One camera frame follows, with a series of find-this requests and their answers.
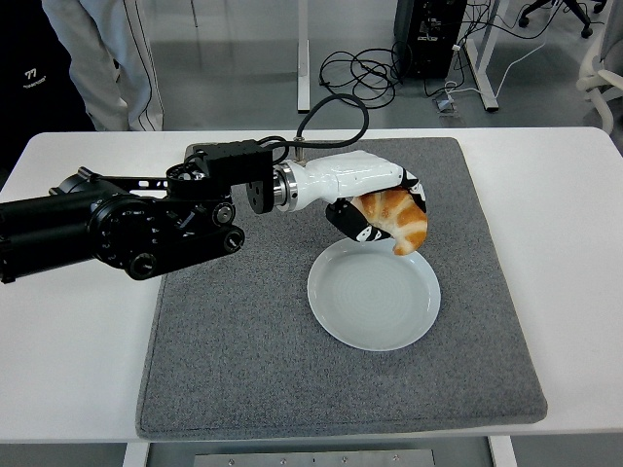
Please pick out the grey metal plate with screws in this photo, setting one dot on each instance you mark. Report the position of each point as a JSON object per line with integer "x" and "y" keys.
{"x": 311, "y": 458}

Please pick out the pale blue round plate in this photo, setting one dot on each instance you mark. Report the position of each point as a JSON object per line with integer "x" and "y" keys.
{"x": 375, "y": 301}

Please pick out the golden brown croissant bread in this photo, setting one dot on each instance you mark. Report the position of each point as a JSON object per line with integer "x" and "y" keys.
{"x": 404, "y": 219}

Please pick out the white desk leg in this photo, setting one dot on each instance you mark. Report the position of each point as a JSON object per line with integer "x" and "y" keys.
{"x": 303, "y": 58}
{"x": 484, "y": 73}

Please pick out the grey fabric mat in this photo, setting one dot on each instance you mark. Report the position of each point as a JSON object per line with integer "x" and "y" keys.
{"x": 243, "y": 340}

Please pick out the black fabric with white print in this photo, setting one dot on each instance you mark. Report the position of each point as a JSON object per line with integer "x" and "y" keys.
{"x": 29, "y": 48}

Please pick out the small silver floor socket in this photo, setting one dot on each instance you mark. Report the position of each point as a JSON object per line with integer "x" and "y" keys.
{"x": 445, "y": 104}

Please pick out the black computer tower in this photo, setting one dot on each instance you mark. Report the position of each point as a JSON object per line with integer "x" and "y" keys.
{"x": 428, "y": 39}

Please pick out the person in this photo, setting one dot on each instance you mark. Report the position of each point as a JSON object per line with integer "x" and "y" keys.
{"x": 112, "y": 58}

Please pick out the black office chair base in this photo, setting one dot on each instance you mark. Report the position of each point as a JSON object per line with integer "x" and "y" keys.
{"x": 581, "y": 14}

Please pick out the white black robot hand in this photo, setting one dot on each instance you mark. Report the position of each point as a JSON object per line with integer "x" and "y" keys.
{"x": 350, "y": 172}

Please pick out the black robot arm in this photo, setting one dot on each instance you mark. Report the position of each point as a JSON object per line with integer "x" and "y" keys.
{"x": 58, "y": 219}

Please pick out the white table leg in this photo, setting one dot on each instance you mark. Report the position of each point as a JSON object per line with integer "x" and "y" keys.
{"x": 503, "y": 455}
{"x": 135, "y": 456}

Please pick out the white office chair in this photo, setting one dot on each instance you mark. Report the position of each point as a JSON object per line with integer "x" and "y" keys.
{"x": 601, "y": 82}

